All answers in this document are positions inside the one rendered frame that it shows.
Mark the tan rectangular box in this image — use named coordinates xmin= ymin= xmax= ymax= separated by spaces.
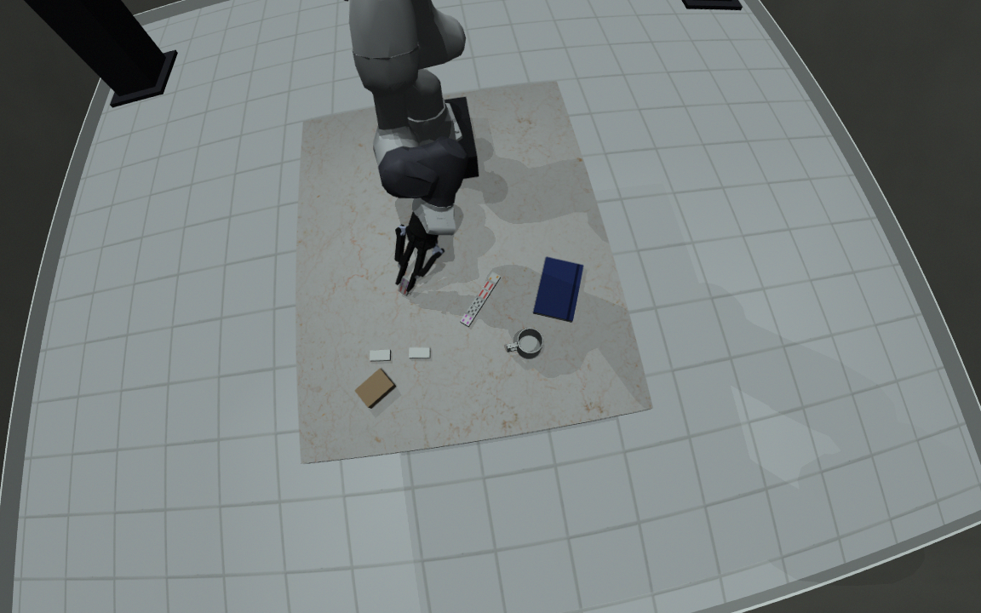
xmin=354 ymin=369 xmax=396 ymax=409

